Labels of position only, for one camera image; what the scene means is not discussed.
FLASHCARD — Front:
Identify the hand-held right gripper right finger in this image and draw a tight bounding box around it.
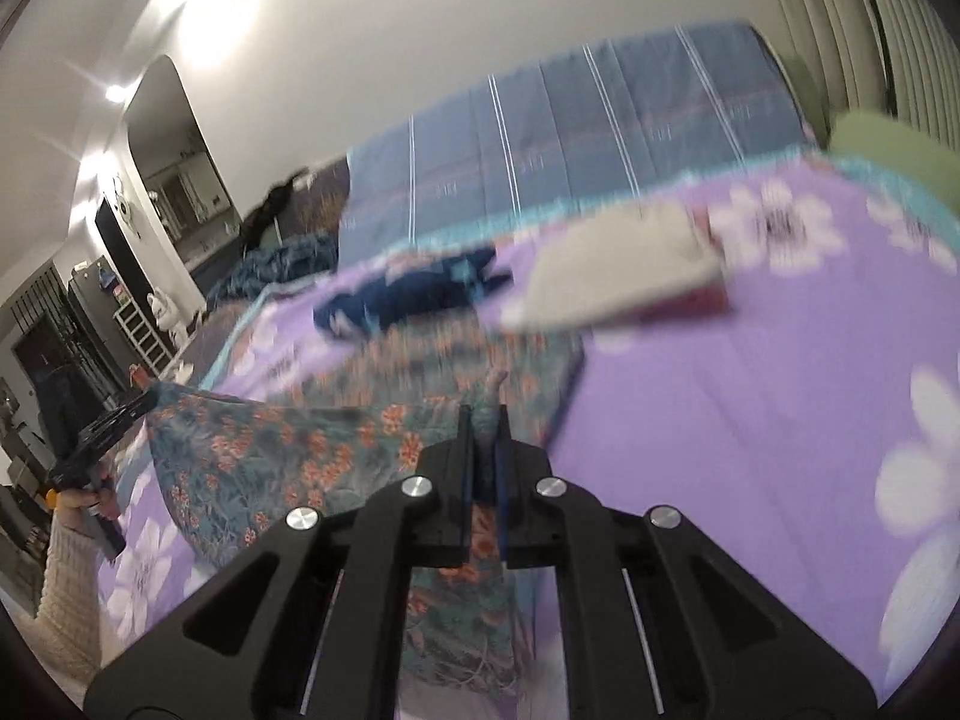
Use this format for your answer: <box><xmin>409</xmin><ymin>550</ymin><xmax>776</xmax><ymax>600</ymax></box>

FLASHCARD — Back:
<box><xmin>499</xmin><ymin>405</ymin><xmax>877</xmax><ymax>720</ymax></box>

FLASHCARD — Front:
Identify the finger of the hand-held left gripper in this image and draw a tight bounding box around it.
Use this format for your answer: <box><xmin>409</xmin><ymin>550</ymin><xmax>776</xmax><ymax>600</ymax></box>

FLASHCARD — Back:
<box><xmin>120</xmin><ymin>392</ymin><xmax>160</xmax><ymax>430</ymax></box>
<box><xmin>112</xmin><ymin>388</ymin><xmax>160</xmax><ymax>421</ymax></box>

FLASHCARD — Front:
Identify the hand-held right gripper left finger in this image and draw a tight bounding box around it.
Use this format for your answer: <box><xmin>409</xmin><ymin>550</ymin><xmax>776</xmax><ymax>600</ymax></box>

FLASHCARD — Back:
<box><xmin>86</xmin><ymin>405</ymin><xmax>481</xmax><ymax>720</ymax></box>

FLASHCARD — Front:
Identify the teal floral shirt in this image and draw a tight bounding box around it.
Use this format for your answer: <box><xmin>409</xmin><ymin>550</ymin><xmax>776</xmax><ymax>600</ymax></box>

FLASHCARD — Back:
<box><xmin>146</xmin><ymin>326</ymin><xmax>587</xmax><ymax>702</ymax></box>

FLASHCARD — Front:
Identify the person's left forearm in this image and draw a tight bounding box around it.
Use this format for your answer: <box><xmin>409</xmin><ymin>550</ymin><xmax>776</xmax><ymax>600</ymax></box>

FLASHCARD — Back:
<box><xmin>34</xmin><ymin>517</ymin><xmax>125</xmax><ymax>680</ymax></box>

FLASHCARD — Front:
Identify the person's left hand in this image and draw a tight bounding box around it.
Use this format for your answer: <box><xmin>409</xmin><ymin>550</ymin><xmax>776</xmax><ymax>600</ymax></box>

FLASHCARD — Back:
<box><xmin>54</xmin><ymin>486</ymin><xmax>122</xmax><ymax>535</ymax></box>

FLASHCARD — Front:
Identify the white shelf rack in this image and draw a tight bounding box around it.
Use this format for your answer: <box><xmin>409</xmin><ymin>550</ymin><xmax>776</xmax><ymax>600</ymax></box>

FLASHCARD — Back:
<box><xmin>112</xmin><ymin>292</ymin><xmax>177</xmax><ymax>380</ymax></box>

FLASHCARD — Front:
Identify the white cat figurine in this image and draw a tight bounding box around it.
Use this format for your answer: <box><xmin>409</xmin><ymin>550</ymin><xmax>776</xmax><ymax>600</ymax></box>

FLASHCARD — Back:
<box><xmin>146</xmin><ymin>291</ymin><xmax>188</xmax><ymax>350</ymax></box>

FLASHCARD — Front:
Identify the grey cabinet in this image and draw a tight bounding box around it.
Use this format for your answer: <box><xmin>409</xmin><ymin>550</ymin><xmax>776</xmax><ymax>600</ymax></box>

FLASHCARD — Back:
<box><xmin>66</xmin><ymin>255</ymin><xmax>136</xmax><ymax>398</ymax></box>

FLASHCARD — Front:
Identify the teal fleece blanket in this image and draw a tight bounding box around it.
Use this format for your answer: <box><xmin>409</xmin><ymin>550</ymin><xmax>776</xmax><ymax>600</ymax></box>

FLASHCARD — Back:
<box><xmin>206</xmin><ymin>232</ymin><xmax>338</xmax><ymax>308</ymax></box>

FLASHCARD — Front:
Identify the navy star print garment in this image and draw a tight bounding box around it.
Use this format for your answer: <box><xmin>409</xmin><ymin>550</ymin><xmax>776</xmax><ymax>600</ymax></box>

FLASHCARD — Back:
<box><xmin>311</xmin><ymin>244</ymin><xmax>515</xmax><ymax>338</ymax></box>

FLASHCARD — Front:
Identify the dark cloth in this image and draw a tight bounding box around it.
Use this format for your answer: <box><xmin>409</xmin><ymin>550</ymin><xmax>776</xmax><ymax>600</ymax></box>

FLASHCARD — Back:
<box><xmin>240</xmin><ymin>169</ymin><xmax>312</xmax><ymax>248</ymax></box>

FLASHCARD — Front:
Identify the purple floral bedsheet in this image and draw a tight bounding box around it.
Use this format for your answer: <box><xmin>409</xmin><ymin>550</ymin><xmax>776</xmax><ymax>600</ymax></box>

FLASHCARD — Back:
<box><xmin>97</xmin><ymin>154</ymin><xmax>960</xmax><ymax>720</ymax></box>

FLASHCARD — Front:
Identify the beige folded garment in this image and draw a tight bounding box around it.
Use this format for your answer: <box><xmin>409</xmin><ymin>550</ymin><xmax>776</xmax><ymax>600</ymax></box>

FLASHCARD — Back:
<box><xmin>499</xmin><ymin>206</ymin><xmax>728</xmax><ymax>335</ymax></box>

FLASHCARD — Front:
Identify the blue plaid quilt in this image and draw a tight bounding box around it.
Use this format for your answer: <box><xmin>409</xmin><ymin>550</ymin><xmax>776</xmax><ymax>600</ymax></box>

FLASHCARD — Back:
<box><xmin>337</xmin><ymin>19</ymin><xmax>822</xmax><ymax>263</ymax></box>

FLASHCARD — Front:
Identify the green pillow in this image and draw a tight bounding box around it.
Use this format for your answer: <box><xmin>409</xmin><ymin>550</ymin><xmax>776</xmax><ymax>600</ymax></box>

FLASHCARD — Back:
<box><xmin>784</xmin><ymin>52</ymin><xmax>960</xmax><ymax>177</ymax></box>

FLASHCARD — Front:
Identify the white curtain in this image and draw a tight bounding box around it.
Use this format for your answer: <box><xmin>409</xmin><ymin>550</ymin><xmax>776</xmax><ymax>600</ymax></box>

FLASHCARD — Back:
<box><xmin>754</xmin><ymin>0</ymin><xmax>960</xmax><ymax>158</ymax></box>

